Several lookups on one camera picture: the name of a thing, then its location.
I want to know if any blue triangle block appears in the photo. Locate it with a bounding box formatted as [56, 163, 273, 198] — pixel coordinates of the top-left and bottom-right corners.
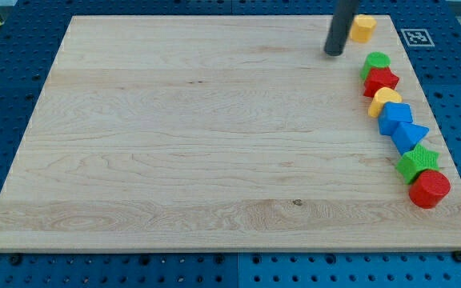
[391, 122, 429, 155]

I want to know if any red cylinder block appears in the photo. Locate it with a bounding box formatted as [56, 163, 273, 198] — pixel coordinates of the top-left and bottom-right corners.
[409, 170, 451, 209]

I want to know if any white fiducial marker tag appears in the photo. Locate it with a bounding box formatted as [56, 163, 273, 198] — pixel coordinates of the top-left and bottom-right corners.
[401, 28, 435, 47]

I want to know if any yellow semicircle block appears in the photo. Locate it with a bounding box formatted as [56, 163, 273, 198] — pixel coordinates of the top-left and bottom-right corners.
[367, 87, 403, 118]

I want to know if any green circle block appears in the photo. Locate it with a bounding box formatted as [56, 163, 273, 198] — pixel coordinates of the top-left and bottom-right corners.
[360, 51, 391, 81]

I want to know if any light wooden board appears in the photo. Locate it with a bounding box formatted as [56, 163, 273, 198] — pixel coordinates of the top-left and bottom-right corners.
[0, 15, 461, 254]

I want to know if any blue square block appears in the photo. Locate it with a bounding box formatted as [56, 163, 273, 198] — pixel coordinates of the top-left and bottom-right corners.
[378, 102, 413, 136]

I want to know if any red star block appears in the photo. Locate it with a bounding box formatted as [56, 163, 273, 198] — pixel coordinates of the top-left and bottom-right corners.
[363, 67, 399, 98]

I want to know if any yellow hexagon block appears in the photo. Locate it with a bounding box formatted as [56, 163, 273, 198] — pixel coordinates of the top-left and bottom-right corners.
[349, 14, 377, 43]

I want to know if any green star block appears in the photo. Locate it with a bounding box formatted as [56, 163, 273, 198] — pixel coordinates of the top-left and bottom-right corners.
[395, 144, 439, 184]

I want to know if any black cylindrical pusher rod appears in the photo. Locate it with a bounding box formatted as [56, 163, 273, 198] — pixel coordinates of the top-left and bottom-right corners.
[323, 0, 360, 56]

